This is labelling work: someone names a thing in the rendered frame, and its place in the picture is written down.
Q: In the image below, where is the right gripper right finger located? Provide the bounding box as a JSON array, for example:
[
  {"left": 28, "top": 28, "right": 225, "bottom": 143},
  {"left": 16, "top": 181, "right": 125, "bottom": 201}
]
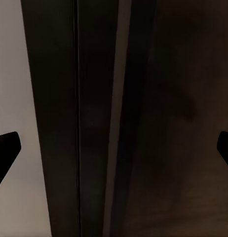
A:
[{"left": 217, "top": 131, "right": 228, "bottom": 164}]

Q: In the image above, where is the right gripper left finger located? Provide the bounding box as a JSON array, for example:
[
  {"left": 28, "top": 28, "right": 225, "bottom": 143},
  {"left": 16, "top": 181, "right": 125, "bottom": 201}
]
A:
[{"left": 0, "top": 131, "right": 21, "bottom": 183}]

